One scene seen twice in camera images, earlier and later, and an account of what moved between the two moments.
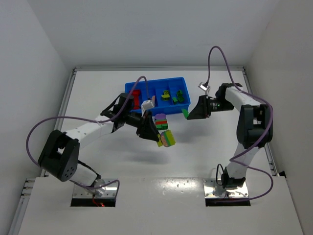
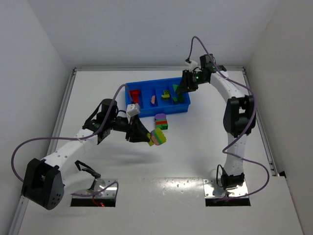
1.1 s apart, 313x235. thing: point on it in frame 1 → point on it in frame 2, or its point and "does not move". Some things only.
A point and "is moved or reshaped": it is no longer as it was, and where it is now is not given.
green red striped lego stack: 161,124 does not move
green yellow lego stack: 166,138 is moved or reshaped
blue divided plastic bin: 171,95 does not move
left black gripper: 142,124 → 132,129
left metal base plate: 111,190 does not move
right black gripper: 204,106 → 187,80
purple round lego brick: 160,116 does not move
